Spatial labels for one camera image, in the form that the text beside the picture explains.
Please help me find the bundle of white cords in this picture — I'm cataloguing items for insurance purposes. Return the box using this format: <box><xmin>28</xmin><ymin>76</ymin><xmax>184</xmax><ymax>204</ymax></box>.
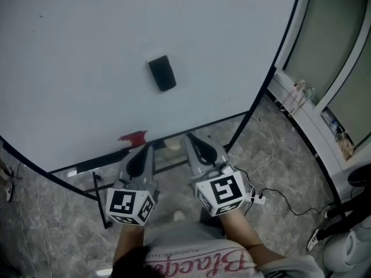
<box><xmin>279</xmin><ymin>79</ymin><xmax>316</xmax><ymax>119</ymax></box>

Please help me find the pile of small packets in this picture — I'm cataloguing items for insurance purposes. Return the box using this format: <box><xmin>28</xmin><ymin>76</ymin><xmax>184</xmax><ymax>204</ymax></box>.
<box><xmin>319</xmin><ymin>107</ymin><xmax>355</xmax><ymax>162</ymax></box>

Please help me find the beige bag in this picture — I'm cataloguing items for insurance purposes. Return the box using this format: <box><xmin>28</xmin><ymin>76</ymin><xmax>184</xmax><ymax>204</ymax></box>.
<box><xmin>166</xmin><ymin>139</ymin><xmax>183</xmax><ymax>152</ymax></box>

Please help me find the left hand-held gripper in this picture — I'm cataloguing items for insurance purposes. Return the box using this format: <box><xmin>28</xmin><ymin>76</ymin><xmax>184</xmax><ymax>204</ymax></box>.
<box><xmin>105</xmin><ymin>144</ymin><xmax>159</xmax><ymax>226</ymax></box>

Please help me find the white round appliance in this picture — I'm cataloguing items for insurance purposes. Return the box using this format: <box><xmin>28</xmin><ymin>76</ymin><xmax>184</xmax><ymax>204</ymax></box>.
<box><xmin>321</xmin><ymin>221</ymin><xmax>371</xmax><ymax>278</ymax></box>

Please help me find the person's left forearm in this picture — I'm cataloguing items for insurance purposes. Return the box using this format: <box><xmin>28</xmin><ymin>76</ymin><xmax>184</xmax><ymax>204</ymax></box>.
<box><xmin>112</xmin><ymin>222</ymin><xmax>146</xmax><ymax>262</ymax></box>

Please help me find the black headset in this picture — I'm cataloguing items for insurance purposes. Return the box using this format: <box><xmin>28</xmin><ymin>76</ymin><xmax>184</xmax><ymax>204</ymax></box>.
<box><xmin>347</xmin><ymin>163</ymin><xmax>371</xmax><ymax>188</ymax></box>

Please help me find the white power strip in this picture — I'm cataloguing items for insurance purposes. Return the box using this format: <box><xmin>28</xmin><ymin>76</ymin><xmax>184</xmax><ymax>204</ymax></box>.
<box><xmin>245</xmin><ymin>192</ymin><xmax>266</xmax><ymax>206</ymax></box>

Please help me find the black whiteboard eraser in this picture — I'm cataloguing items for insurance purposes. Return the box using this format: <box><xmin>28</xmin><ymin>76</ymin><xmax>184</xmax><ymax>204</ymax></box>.
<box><xmin>146</xmin><ymin>54</ymin><xmax>178</xmax><ymax>93</ymax></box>

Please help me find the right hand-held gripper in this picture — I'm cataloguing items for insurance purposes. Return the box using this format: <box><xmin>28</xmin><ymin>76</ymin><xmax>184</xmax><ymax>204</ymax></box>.
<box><xmin>181</xmin><ymin>132</ymin><xmax>248</xmax><ymax>218</ymax></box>

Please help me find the whiteboard on black stand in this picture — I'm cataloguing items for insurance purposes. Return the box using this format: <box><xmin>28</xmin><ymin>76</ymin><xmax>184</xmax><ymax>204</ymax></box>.
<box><xmin>0</xmin><ymin>0</ymin><xmax>304</xmax><ymax>230</ymax></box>

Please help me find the red cloth on tray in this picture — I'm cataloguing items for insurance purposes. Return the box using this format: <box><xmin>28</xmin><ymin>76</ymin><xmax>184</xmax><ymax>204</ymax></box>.
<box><xmin>117</xmin><ymin>129</ymin><xmax>148</xmax><ymax>147</ymax></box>

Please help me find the white cable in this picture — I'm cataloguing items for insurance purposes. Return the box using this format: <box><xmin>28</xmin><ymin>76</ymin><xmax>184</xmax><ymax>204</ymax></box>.
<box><xmin>16</xmin><ymin>165</ymin><xmax>54</xmax><ymax>262</ymax></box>
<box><xmin>248</xmin><ymin>114</ymin><xmax>277</xmax><ymax>181</ymax></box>

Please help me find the person's right forearm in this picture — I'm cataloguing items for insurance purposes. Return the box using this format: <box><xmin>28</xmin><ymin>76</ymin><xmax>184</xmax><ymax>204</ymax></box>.
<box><xmin>219</xmin><ymin>209</ymin><xmax>286</xmax><ymax>261</ymax></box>

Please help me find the black cable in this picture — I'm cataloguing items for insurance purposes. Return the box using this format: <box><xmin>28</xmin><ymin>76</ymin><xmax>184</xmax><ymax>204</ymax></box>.
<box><xmin>259</xmin><ymin>188</ymin><xmax>339</xmax><ymax>217</ymax></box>

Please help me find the person's gray printed shirt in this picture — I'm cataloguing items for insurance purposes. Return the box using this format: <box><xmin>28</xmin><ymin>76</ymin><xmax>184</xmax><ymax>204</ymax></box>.
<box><xmin>143</xmin><ymin>221</ymin><xmax>326</xmax><ymax>278</ymax></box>

